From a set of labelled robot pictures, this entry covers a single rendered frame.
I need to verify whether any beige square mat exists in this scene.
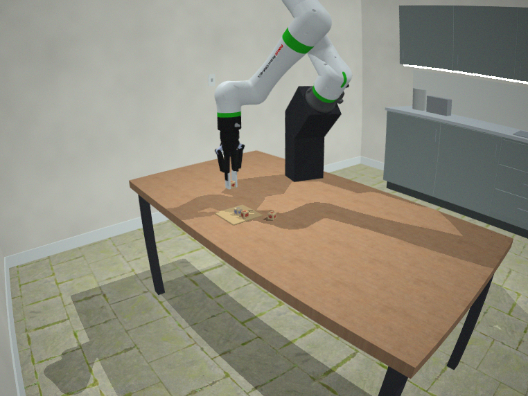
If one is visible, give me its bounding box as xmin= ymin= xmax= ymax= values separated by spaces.
xmin=215 ymin=205 xmax=263 ymax=225

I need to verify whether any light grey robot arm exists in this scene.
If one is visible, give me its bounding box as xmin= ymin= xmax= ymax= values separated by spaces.
xmin=214 ymin=0 xmax=352 ymax=132

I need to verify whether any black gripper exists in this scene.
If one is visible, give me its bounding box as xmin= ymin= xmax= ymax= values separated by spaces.
xmin=215 ymin=131 xmax=245 ymax=189

